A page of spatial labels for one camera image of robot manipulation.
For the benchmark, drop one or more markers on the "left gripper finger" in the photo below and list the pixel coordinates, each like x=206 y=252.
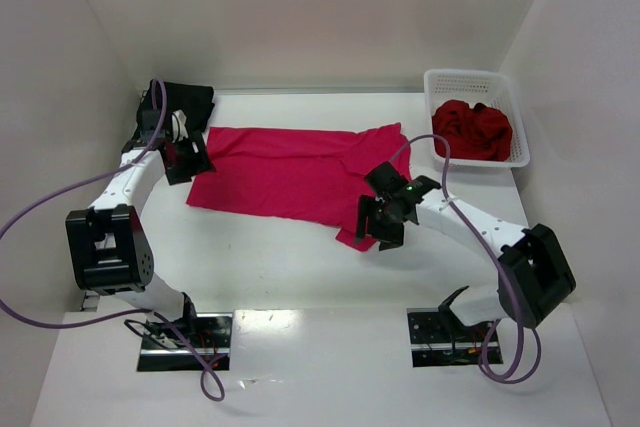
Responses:
x=180 y=173
x=202 y=161

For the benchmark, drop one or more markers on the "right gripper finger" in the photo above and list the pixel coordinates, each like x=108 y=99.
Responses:
x=362 y=239
x=389 y=236

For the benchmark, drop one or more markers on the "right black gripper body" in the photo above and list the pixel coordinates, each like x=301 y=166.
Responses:
x=382 y=210

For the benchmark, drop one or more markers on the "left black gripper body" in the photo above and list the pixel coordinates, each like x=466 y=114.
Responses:
x=185 y=161

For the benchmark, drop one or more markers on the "pink t-shirt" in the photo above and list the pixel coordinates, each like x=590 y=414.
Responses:
x=309 y=175

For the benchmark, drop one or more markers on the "dark red t-shirt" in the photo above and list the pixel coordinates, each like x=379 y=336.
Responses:
x=478 y=132

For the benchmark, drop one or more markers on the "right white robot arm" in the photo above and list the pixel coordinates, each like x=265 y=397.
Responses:
x=533 y=278

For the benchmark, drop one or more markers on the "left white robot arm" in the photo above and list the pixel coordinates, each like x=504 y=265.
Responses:
x=110 y=253

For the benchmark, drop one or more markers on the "black folded t-shirt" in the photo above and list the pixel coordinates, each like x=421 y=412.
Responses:
x=197 y=102

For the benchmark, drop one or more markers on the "white plastic basket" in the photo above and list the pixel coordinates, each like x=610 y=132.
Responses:
x=492 y=89

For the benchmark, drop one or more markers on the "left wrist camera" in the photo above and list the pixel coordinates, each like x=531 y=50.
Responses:
x=179 y=127

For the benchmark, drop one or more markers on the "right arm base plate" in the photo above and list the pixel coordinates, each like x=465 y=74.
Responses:
x=437 y=340

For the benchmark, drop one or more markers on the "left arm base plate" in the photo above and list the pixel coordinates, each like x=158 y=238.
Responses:
x=161 y=350

